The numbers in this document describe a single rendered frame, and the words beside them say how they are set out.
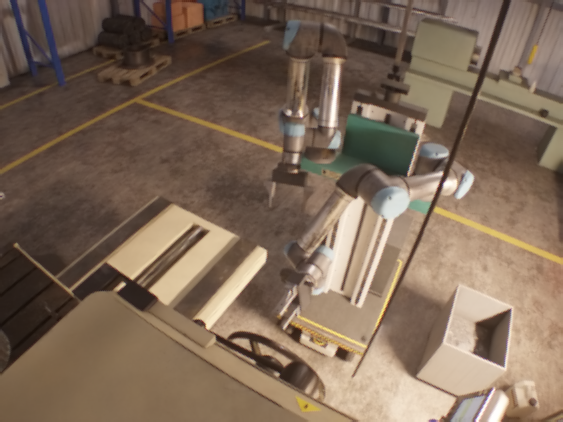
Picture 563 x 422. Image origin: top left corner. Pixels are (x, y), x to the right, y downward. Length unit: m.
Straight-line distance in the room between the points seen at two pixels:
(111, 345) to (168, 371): 0.11
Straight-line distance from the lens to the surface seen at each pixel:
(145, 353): 0.62
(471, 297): 2.76
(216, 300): 2.10
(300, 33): 1.42
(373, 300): 2.67
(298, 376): 0.66
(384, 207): 1.18
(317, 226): 1.33
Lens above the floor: 2.42
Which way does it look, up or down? 41 degrees down
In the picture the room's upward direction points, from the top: 6 degrees clockwise
